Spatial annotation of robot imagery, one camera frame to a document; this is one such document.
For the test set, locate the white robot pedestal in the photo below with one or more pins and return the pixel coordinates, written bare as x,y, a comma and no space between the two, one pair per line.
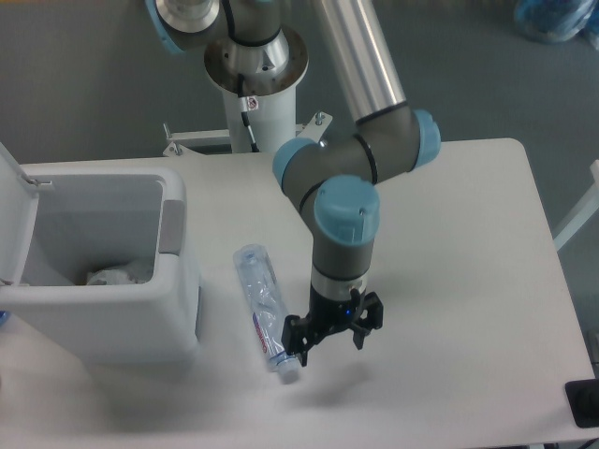
259,117

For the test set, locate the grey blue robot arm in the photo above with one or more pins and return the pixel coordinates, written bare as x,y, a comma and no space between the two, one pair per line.
332,188

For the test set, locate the black device at table edge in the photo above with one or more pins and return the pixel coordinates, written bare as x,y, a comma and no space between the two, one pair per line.
582,396

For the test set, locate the white frame leg right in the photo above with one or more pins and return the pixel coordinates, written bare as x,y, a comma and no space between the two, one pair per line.
580,214

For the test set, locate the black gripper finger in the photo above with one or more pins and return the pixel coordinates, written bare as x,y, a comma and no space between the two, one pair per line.
300,335
368,316

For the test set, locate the white open trash can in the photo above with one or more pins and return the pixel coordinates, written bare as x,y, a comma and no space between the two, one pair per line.
58,224

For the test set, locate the crushed clear plastic bottle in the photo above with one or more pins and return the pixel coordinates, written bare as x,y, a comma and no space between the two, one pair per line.
268,310

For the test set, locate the white plastic wrapper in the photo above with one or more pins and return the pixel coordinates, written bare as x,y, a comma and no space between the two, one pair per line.
135,272

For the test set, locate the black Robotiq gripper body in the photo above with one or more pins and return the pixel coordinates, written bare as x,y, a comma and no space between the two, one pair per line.
327,316

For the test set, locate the blue plastic bag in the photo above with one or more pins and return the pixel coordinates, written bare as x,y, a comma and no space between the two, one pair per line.
552,22

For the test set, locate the white pedestal foot frame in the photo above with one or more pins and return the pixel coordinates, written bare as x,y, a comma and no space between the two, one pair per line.
219,141

